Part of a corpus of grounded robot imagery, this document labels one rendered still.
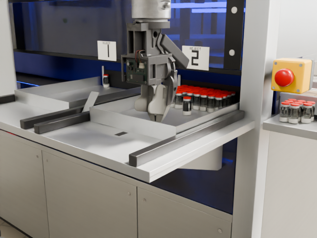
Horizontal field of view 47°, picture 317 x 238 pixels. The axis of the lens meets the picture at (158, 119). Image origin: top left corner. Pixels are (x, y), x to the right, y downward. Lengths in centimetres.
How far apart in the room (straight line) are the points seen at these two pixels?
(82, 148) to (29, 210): 120
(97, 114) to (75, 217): 78
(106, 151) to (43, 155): 95
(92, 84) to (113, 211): 47
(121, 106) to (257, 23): 40
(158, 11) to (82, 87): 68
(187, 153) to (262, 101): 30
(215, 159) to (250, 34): 33
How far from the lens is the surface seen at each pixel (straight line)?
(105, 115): 86
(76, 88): 129
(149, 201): 122
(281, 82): 84
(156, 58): 68
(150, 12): 69
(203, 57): 97
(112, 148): 71
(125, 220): 135
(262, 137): 95
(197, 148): 71
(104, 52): 121
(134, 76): 69
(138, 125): 79
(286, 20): 99
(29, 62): 173
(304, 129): 89
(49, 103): 102
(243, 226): 105
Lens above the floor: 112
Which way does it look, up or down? 16 degrees down
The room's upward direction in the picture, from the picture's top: straight up
